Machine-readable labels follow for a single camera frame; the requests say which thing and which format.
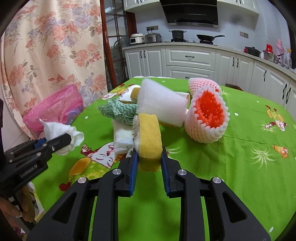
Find crushed white paper cup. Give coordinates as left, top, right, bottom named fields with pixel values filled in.
left=118, top=85, right=140, bottom=104

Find steel mixing bowl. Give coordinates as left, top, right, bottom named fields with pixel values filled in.
left=263, top=50, right=284, bottom=64

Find green white dish cloth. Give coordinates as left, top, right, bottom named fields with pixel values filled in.
left=98, top=99, right=137, bottom=126

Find small foam fruit net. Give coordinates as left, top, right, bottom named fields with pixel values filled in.
left=188, top=77, right=222, bottom=97

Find white base cabinets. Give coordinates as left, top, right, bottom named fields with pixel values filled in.
left=123, top=42, right=295, bottom=115

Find white rice cooker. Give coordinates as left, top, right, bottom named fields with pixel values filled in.
left=130, top=33, right=145, bottom=46

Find left hand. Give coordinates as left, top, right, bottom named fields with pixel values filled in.
left=0, top=185, right=36, bottom=224

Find large foam fruit net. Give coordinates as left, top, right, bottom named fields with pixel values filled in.
left=184, top=86, right=230, bottom=144

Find silver pressure cooker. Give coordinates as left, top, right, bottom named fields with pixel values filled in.
left=144, top=33, right=162, bottom=44

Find white tissue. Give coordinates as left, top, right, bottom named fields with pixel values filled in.
left=39, top=119, right=84, bottom=156

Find black stock pot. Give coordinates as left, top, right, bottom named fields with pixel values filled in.
left=169, top=30, right=186, bottom=42

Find white upper cabinets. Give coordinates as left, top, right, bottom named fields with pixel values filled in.
left=123, top=0, right=259, bottom=15

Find floral curtain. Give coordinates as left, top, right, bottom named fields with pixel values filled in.
left=1, top=1, right=107, bottom=138

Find white foam block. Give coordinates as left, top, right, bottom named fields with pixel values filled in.
left=137, top=78, right=190, bottom=127

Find wooden glass door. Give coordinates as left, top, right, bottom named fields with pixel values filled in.
left=100, top=0, right=137, bottom=90

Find black range hood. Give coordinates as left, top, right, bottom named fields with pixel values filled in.
left=159, top=0, right=219, bottom=28

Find black frying pan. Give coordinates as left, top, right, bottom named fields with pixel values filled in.
left=197, top=35, right=225, bottom=45

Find black red casserole pot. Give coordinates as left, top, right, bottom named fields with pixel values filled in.
left=243, top=47, right=261, bottom=57

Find pink trash bag bin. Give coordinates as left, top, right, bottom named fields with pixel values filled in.
left=23, top=84, right=84, bottom=133

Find green cartoon tablecloth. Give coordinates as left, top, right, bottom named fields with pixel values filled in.
left=31, top=77, right=296, bottom=241

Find yellow sponge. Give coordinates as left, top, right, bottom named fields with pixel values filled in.
left=133, top=113, right=163, bottom=172

